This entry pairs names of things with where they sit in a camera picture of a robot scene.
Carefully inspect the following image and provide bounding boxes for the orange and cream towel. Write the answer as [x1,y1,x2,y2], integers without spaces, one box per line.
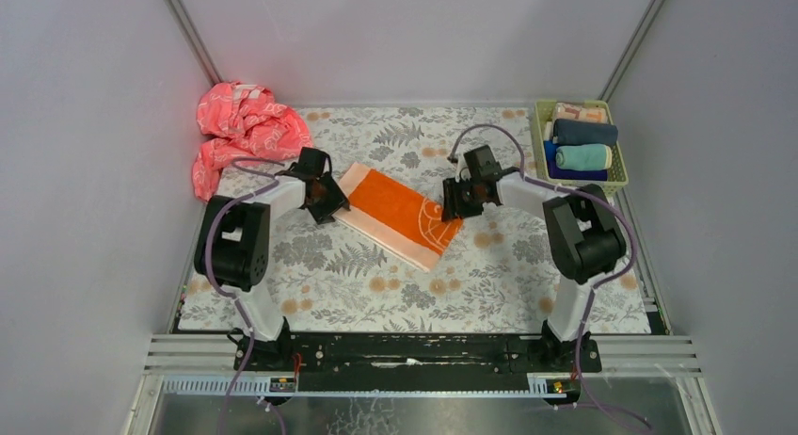
[334,163,463,272]

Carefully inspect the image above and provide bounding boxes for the yellow and teal towel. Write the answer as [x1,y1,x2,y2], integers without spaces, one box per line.
[556,144,614,171]

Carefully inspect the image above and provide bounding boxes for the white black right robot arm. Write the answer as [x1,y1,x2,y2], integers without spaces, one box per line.
[441,146,628,343]

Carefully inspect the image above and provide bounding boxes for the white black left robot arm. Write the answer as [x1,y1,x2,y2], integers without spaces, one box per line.
[194,147,350,342]

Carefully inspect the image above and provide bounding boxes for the rolled purple towel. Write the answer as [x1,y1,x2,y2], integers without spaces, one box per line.
[547,162,608,182]

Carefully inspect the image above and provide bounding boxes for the pink patterned towel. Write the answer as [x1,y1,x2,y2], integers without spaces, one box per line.
[191,81,313,201]

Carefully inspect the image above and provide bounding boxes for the rolled blue towel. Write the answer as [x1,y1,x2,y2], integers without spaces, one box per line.
[543,140,557,168]

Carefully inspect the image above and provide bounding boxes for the pale green plastic basket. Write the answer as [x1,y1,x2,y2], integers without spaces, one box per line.
[531,100,629,196]

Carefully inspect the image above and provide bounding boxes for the rolled peach patterned towel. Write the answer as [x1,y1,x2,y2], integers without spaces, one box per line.
[551,102,610,124]

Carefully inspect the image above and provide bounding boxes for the rolled dark grey towel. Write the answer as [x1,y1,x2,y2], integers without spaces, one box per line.
[552,119,618,146]

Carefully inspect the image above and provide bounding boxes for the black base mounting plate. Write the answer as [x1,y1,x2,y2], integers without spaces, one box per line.
[228,329,602,393]

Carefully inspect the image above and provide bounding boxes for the white slotted cable duct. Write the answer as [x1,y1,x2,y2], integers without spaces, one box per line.
[162,375,297,396]

